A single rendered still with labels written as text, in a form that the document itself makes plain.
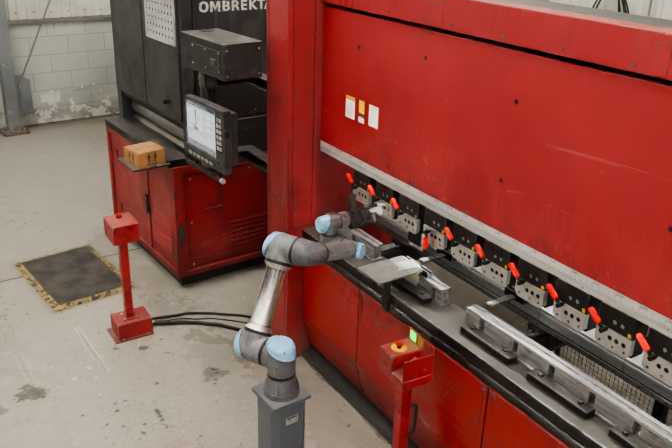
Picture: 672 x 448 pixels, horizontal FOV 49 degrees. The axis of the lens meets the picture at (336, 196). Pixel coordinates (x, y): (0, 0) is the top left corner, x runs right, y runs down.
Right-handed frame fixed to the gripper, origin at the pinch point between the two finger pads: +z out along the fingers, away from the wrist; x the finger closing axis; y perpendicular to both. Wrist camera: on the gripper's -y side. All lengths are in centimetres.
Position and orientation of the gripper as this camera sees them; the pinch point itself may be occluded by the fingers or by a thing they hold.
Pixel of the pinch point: (379, 207)
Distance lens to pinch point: 351.5
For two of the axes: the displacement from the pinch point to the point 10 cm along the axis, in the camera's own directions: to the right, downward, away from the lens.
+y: 3.9, 8.5, -3.6
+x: 3.7, -5.0, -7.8
